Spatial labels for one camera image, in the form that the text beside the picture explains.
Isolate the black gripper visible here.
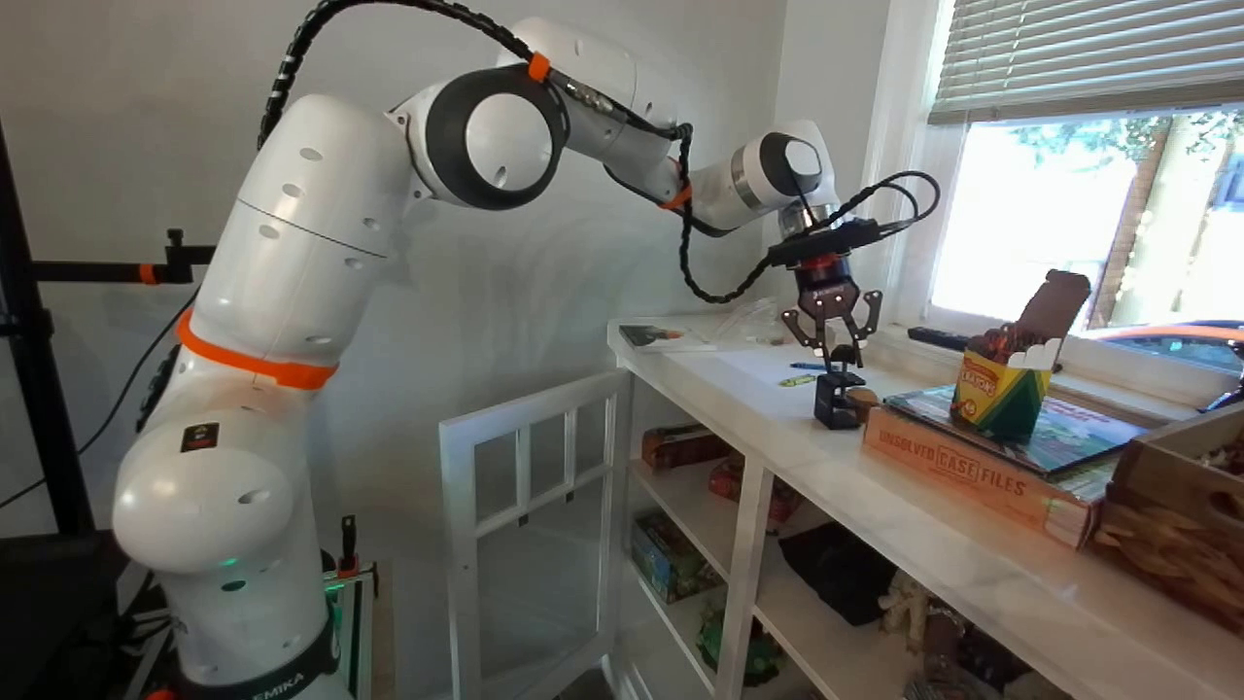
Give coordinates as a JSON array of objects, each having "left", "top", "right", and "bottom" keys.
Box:
[{"left": 782, "top": 249, "right": 889, "bottom": 370}]

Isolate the black clamp mount with knob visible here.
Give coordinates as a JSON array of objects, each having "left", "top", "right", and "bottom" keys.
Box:
[{"left": 809, "top": 364, "right": 866, "bottom": 437}]

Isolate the black marker on sill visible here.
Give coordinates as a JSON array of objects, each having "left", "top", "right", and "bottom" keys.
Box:
[{"left": 904, "top": 324, "right": 980, "bottom": 353}]

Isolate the yellow green crayon box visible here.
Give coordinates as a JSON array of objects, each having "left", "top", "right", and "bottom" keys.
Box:
[{"left": 949, "top": 266, "right": 1097, "bottom": 446}]

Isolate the red flat package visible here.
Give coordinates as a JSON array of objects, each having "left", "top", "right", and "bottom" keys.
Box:
[{"left": 703, "top": 451, "right": 806, "bottom": 534}]

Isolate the brown cardboard box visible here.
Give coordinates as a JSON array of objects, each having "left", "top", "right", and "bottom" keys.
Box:
[{"left": 637, "top": 422, "right": 738, "bottom": 476}]

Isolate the window with garden view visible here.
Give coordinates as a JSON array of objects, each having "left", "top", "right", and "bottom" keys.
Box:
[{"left": 929, "top": 108, "right": 1244, "bottom": 336}]

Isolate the black bag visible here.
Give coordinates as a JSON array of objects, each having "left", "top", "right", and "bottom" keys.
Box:
[{"left": 777, "top": 517, "right": 904, "bottom": 630}]

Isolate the Thomas and Friends book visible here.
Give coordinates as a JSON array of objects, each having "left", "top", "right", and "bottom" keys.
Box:
[{"left": 883, "top": 383, "right": 1147, "bottom": 484}]

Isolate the white open shelf cabinet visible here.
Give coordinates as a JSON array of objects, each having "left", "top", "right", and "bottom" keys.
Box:
[{"left": 602, "top": 309, "right": 1244, "bottom": 700}]

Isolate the teal game box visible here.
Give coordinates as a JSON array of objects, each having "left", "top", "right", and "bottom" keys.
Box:
[{"left": 631, "top": 504, "right": 725, "bottom": 603}]

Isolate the green package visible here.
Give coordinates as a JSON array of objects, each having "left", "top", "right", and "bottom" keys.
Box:
[{"left": 696, "top": 598, "right": 788, "bottom": 694}]

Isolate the pile of toys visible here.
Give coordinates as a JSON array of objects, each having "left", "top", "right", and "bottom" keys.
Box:
[{"left": 875, "top": 567, "right": 1043, "bottom": 700}]

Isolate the wide white window blind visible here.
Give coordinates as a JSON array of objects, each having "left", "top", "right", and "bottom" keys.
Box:
[{"left": 927, "top": 0, "right": 1244, "bottom": 129}]

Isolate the brown wooden crate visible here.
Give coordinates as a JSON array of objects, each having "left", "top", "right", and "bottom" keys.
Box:
[{"left": 1085, "top": 401, "right": 1244, "bottom": 642}]

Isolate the orange black bar clamp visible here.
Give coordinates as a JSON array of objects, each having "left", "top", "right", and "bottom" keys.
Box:
[{"left": 331, "top": 510, "right": 366, "bottom": 585}]

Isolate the black metal tripod stand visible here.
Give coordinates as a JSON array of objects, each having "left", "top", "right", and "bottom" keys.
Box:
[{"left": 0, "top": 126, "right": 222, "bottom": 545}]

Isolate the black low box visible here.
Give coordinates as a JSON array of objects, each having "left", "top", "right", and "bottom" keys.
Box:
[{"left": 0, "top": 525, "right": 134, "bottom": 700}]

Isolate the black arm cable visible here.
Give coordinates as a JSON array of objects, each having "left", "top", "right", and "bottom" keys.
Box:
[{"left": 254, "top": 0, "right": 944, "bottom": 309}]

